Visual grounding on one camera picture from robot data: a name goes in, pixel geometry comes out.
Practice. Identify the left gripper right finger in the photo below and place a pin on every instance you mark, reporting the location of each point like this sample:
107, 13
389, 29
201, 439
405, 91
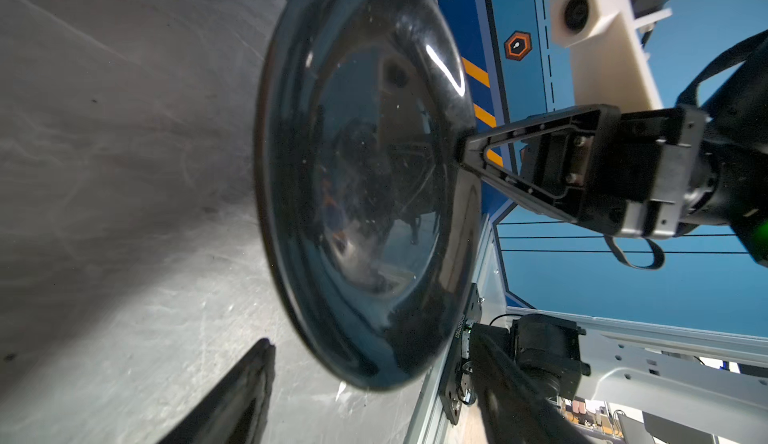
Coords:
512, 407

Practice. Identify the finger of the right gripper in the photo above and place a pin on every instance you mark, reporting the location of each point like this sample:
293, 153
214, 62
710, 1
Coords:
558, 158

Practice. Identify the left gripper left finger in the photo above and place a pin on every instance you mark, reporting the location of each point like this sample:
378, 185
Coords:
236, 409

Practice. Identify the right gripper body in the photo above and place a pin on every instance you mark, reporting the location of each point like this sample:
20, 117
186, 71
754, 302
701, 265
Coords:
661, 174

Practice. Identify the black plate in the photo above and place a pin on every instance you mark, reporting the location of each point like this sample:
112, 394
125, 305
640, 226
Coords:
370, 224

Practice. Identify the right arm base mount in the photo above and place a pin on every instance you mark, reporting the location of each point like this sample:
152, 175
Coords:
454, 390

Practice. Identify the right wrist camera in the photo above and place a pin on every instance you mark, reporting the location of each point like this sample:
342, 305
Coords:
605, 40

